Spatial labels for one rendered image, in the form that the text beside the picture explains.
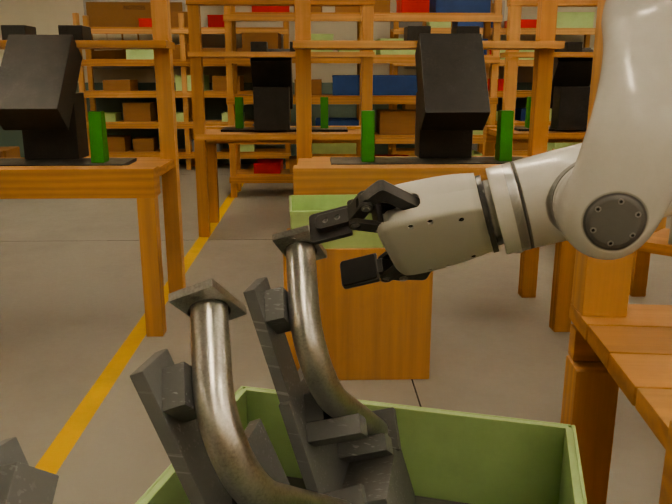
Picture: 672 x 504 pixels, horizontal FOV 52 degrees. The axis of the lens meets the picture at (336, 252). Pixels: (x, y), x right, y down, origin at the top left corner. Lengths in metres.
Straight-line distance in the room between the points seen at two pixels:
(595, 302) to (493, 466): 0.67
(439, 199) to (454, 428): 0.34
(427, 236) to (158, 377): 0.27
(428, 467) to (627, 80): 0.53
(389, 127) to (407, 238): 7.33
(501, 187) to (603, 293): 0.87
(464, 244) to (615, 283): 0.85
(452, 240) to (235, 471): 0.29
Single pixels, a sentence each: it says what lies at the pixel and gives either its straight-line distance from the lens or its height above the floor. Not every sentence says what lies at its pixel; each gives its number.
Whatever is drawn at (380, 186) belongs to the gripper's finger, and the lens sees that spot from 0.61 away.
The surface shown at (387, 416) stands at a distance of 0.85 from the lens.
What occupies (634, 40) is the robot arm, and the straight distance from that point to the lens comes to 0.59.
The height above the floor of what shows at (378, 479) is 0.92.
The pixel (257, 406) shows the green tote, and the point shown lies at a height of 0.94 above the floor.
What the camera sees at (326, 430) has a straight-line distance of 0.71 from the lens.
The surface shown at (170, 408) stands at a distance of 0.53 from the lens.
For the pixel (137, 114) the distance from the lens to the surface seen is 10.63.
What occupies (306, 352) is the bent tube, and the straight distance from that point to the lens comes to 0.65.
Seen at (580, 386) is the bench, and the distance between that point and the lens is 1.54.
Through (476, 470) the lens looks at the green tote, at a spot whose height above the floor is 0.89.
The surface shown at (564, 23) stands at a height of 2.08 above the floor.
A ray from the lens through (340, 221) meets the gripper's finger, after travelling 0.64.
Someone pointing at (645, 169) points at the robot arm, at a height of 1.29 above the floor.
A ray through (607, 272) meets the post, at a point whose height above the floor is 0.97.
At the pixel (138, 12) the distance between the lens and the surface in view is 11.25.
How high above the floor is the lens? 1.35
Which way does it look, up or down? 14 degrees down
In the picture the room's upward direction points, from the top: straight up
